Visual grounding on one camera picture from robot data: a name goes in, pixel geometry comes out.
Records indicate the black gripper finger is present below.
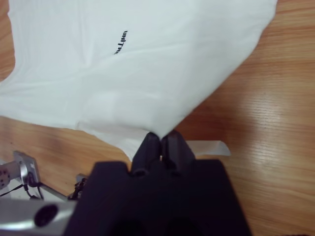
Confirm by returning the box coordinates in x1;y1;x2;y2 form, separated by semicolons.
160;131;195;173
131;132;162;173

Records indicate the white t-shirt with black logo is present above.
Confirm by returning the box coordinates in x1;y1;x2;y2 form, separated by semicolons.
0;0;278;160

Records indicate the black base cable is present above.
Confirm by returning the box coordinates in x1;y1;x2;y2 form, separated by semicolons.
0;181;45;199

